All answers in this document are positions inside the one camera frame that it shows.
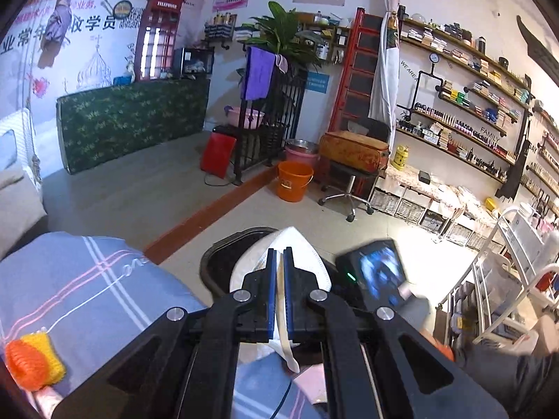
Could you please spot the wood grain trash bin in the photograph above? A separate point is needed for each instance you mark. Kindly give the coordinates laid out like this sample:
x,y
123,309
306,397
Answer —
x,y
218,264

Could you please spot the purple towel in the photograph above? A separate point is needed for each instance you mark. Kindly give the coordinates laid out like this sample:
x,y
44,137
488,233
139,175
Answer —
x,y
258,72

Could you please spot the small black box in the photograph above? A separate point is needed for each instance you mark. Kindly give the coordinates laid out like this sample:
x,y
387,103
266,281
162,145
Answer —
x,y
424,176

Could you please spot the wooden wall shelf with cosmetics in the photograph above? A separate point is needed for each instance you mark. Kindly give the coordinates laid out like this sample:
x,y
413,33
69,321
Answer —
x,y
458,124
476,104
463,50
450,146

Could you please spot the person's right forearm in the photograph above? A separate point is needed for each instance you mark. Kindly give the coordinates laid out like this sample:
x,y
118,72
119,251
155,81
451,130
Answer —
x,y
515,379

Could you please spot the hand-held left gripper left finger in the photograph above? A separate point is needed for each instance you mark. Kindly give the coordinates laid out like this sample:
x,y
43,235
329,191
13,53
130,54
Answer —
x,y
271,297

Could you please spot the black pipe with gauge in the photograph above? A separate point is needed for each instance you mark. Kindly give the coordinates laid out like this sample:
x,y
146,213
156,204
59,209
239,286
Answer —
x,y
433,58

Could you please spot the orange foam fruit net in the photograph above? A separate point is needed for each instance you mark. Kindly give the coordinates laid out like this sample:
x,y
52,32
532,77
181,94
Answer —
x,y
24,364

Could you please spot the green potted plant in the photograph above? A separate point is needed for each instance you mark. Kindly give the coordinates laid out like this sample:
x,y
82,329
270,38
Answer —
x,y
284,35

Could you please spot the metal basin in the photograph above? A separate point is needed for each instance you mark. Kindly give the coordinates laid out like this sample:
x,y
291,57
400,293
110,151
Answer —
x,y
301,145

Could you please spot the red telephone booth cabinet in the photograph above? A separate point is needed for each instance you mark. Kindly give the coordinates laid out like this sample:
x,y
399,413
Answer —
x,y
157,39

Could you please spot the white hanging cloth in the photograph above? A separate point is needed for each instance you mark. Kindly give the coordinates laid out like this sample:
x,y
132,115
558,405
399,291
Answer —
x,y
386,78

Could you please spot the black pipe shelf with bottles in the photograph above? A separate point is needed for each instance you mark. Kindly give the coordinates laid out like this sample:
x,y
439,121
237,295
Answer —
x,y
220,30

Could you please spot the green floral mattress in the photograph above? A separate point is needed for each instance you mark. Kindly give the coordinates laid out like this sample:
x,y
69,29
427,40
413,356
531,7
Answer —
x,y
131,118

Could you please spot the pink basin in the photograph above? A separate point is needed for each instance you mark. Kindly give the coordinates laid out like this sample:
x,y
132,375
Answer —
x,y
244,117

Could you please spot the grey cushion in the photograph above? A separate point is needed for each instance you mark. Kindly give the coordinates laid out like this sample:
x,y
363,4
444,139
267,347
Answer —
x,y
17,209

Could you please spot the black woven plant pot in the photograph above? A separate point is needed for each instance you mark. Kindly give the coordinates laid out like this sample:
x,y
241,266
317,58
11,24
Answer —
x,y
273,137

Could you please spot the dark wall decoration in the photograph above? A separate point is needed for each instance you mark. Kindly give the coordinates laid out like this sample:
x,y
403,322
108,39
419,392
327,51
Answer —
x,y
539,48

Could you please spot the black metal railing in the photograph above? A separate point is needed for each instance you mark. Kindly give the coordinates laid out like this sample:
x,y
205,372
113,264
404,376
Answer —
x,y
288,96

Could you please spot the blue wall sign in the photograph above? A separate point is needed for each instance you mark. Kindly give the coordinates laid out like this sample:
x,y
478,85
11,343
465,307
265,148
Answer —
x,y
318,83

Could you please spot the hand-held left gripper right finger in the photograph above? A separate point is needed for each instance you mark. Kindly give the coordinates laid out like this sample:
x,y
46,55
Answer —
x,y
288,297

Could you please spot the rolling stool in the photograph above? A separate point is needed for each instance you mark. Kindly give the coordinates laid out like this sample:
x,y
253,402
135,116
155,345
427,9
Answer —
x,y
349,192

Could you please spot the red bag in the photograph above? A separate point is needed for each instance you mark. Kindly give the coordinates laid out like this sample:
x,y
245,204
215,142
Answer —
x,y
218,155

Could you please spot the orange suitcase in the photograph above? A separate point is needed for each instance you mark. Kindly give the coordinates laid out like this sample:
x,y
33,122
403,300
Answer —
x,y
353,150

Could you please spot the orange bucket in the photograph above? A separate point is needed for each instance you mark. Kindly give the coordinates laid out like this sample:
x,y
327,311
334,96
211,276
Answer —
x,y
295,183

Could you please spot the yellow bottle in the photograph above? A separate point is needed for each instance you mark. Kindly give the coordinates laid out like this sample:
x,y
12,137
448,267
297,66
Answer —
x,y
401,157

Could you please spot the white face mask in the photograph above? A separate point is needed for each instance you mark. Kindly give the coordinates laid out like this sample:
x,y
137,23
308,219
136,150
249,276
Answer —
x,y
303,248

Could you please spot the pink cloth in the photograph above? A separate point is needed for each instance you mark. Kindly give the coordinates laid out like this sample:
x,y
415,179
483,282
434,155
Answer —
x,y
282,63

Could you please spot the white trolley cart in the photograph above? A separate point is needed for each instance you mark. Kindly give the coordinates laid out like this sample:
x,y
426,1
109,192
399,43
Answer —
x,y
519,244

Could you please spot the purple hanging umbrella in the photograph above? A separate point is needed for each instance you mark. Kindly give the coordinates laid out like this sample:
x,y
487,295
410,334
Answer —
x,y
61,19

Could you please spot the grey striped bed sheet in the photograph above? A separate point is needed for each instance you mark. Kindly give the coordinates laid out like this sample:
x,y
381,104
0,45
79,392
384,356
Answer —
x,y
87,279

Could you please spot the black display box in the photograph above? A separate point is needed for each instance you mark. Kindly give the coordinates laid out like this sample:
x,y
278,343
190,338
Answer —
x,y
194,63

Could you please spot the blue plastic tub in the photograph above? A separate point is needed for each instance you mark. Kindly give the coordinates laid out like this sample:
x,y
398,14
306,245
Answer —
x,y
123,80

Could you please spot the large wall banner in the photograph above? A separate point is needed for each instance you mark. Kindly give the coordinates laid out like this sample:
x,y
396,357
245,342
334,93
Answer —
x,y
96,30

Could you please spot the pink bucket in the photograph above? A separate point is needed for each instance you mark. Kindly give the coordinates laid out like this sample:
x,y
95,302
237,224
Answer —
x,y
301,159

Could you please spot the lace covered low cabinet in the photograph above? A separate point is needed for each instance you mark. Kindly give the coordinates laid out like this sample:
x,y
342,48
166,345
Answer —
x,y
441,192

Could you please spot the yellow foam fruit net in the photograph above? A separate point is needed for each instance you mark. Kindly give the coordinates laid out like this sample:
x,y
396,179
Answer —
x,y
52,358

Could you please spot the black hanging apron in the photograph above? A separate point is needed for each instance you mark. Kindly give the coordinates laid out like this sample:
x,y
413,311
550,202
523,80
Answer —
x,y
515,170

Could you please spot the red ladder shelf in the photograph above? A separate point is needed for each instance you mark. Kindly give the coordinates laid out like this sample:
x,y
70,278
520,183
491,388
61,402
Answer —
x,y
356,74

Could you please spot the small wooden wall shelf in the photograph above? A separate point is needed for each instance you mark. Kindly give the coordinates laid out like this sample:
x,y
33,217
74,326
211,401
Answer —
x,y
325,35

